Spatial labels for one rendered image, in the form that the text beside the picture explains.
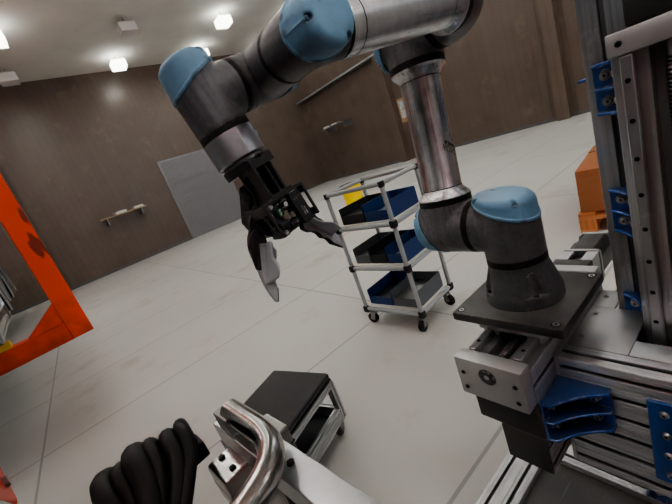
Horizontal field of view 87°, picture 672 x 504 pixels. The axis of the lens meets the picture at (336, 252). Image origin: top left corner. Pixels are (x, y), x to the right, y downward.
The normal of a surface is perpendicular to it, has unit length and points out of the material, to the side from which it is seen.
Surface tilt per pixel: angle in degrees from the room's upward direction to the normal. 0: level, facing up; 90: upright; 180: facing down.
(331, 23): 90
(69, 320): 90
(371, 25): 115
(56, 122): 90
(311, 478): 0
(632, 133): 90
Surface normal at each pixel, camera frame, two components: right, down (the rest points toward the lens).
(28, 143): 0.60, 0.00
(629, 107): -0.73, 0.42
